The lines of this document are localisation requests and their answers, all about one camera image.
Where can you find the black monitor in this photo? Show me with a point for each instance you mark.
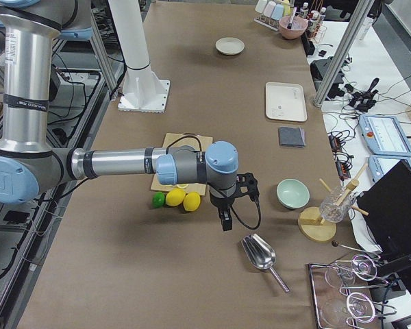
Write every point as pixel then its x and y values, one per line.
pixel 388 203

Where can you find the cream rectangular tray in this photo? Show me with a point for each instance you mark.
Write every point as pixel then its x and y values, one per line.
pixel 285 102

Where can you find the bottles in copper basket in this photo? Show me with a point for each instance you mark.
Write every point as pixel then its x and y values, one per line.
pixel 313 13

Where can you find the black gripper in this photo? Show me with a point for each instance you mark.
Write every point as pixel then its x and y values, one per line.
pixel 220 203

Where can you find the mint green bowl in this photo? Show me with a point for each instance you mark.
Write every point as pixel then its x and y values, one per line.
pixel 292 194

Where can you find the metal scoop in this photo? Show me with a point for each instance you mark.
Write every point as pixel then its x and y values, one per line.
pixel 262 256

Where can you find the aluminium frame post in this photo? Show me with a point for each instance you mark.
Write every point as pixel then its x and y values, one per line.
pixel 360 13

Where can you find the yellow lemon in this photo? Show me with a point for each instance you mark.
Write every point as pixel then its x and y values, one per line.
pixel 175 197
pixel 191 201

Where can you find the clear glass cup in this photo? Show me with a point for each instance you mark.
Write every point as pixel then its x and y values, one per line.
pixel 337 204

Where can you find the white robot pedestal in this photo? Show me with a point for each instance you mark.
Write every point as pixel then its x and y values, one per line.
pixel 142 90

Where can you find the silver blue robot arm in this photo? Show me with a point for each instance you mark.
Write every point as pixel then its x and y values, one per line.
pixel 29 166

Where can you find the wooden cutting board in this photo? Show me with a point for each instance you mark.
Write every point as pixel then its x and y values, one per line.
pixel 185 148

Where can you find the wire glass holder rack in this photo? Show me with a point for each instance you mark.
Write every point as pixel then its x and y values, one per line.
pixel 341 296

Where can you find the round cream plate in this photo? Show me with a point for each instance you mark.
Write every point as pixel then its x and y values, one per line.
pixel 230 46

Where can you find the green lime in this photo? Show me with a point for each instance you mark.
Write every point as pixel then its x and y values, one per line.
pixel 158 199

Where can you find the wooden cup rack stand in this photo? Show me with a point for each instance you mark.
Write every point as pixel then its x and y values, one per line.
pixel 311 223

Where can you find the grey folded cloth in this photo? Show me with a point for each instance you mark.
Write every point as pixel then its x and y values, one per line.
pixel 292 137

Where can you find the blue teach pendant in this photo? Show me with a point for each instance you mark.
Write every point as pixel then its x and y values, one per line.
pixel 384 135
pixel 380 165

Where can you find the pink bowl with ice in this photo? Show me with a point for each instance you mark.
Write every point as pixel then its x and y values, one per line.
pixel 298 27

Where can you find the cup rack with pastel cups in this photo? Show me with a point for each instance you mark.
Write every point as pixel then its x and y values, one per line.
pixel 270 12

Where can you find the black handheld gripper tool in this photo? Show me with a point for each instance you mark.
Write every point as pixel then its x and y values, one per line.
pixel 362 100

